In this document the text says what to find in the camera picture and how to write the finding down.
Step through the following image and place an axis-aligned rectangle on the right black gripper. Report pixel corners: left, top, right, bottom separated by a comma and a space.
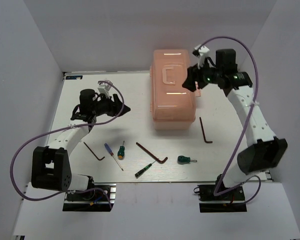
181, 57, 221, 92

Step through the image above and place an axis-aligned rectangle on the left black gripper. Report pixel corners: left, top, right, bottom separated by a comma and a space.
92, 92, 131, 117

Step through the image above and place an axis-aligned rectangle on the pink plastic toolbox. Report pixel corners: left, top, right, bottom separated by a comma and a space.
149, 49, 197, 131

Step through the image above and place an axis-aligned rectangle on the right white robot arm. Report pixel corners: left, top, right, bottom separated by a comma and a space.
182, 46, 288, 200

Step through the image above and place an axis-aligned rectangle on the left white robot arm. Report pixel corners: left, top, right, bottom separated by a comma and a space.
31, 89, 131, 200

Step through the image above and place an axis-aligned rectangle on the large dark hex key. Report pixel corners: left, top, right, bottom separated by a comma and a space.
135, 142, 168, 164

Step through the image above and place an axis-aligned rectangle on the green orange stubby screwdriver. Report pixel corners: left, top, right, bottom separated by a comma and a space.
117, 141, 125, 160

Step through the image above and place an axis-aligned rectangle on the small dark hex key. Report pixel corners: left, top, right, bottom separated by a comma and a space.
83, 141, 106, 162

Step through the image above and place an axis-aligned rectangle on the left blue table label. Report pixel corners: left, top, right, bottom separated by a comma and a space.
65, 75, 83, 80

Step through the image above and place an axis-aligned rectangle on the black green precision screwdriver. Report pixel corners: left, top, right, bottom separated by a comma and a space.
134, 161, 155, 178

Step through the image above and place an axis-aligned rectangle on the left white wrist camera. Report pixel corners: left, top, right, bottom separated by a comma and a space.
97, 79, 113, 98

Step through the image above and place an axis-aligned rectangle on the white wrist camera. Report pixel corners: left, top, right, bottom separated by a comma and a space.
97, 79, 113, 98
192, 44, 210, 69

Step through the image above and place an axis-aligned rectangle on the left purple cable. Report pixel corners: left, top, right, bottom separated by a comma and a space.
9, 80, 126, 210

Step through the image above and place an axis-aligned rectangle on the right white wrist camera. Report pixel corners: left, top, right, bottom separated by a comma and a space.
192, 44, 210, 69

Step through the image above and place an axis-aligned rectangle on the blue handled screwdriver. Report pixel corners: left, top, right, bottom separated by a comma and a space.
104, 143, 124, 171

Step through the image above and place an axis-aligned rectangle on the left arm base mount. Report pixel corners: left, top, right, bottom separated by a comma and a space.
62, 183, 117, 213

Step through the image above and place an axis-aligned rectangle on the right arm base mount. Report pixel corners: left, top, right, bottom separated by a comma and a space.
193, 184, 247, 213

